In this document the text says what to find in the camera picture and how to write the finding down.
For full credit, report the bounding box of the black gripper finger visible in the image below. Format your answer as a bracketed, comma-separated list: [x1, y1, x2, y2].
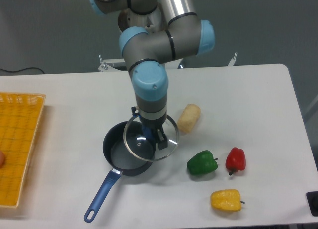
[142, 125, 156, 146]
[155, 127, 168, 150]

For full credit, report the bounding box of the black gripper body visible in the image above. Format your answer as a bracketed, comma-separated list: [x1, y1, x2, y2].
[139, 109, 167, 131]

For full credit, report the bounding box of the glass pot lid blue knob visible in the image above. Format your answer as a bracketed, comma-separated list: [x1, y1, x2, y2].
[123, 115, 180, 162]

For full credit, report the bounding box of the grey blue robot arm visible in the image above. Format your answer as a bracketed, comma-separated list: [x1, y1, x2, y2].
[90, 0, 215, 149]

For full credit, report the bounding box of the beige bread loaf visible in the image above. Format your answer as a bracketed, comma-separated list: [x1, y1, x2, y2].
[177, 104, 201, 134]

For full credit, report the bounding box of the dark blue saucepan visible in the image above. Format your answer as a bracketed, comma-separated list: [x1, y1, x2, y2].
[84, 122, 152, 223]

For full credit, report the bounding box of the green bell pepper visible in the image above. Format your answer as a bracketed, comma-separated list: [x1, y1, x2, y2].
[186, 150, 218, 176]

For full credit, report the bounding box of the red bell pepper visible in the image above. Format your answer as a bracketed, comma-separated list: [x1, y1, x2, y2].
[225, 147, 246, 175]

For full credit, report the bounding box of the yellow bell pepper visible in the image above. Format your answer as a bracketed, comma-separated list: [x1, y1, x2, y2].
[210, 189, 244, 212]

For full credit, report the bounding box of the yellow woven basket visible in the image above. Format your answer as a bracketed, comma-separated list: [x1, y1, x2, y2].
[0, 92, 46, 208]

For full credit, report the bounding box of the black device at table edge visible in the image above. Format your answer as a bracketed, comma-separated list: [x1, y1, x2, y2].
[306, 191, 318, 217]

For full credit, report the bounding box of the black floor cable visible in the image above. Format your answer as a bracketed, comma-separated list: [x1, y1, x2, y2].
[0, 67, 46, 74]

